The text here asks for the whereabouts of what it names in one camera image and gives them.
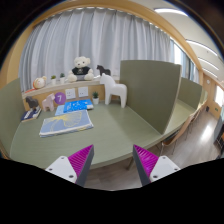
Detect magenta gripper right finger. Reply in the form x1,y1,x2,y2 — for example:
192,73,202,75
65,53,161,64
132,144,181,187

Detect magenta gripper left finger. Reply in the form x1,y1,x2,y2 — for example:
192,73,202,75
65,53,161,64
45,144,95,188

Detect folded blue grey towel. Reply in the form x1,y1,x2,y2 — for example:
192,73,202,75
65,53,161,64
39,110,93,137

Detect blue book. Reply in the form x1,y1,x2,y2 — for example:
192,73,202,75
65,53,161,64
55,99,94,116

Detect small potted plant on desk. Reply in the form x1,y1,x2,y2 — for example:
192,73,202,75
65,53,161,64
92,91,99,105

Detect purple number seven sign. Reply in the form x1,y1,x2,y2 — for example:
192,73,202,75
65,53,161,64
55,92,66,105

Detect pink horse figure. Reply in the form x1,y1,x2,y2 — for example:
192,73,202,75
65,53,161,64
42,94,55,111

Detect dark notebook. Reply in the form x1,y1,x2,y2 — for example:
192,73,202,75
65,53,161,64
21,107,41,122

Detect dark grey horse figure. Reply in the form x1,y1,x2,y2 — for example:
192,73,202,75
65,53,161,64
26,96,39,109

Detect green desk divider panel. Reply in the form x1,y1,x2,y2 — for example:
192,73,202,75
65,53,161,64
120,60,181,134

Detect large white horse figure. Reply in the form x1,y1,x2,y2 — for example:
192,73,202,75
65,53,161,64
100,73,127,108

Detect wooden chair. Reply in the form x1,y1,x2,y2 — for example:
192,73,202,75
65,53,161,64
159,114,198,158

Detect far green divider panel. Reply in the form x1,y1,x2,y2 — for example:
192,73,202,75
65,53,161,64
178,78,202,109

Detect left green divider panel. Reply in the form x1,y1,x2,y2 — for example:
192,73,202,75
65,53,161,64
0,79,25,154

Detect right potted plant on shelf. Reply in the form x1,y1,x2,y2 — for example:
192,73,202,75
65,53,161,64
60,73,65,84

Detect potted plant on shelf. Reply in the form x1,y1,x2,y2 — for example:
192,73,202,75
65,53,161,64
60,73,65,84
51,75,56,85

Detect left potted plant on shelf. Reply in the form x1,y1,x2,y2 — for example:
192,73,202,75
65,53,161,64
51,75,56,85

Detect round cream plush toy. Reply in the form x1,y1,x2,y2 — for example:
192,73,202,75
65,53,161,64
33,76,47,89

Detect white teddy bear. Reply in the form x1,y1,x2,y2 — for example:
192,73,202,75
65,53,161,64
68,56,94,83

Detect small dark horse figure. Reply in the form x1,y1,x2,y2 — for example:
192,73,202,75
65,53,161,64
97,65,111,76

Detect white curtain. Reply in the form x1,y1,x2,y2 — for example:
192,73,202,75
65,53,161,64
19,8,172,91

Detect right wall socket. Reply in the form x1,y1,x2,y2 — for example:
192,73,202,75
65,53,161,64
78,87,88,97

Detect wall socket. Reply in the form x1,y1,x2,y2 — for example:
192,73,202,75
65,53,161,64
78,87,88,97
65,88,76,99

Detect left wall socket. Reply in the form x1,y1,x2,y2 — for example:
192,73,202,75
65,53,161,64
65,88,76,99

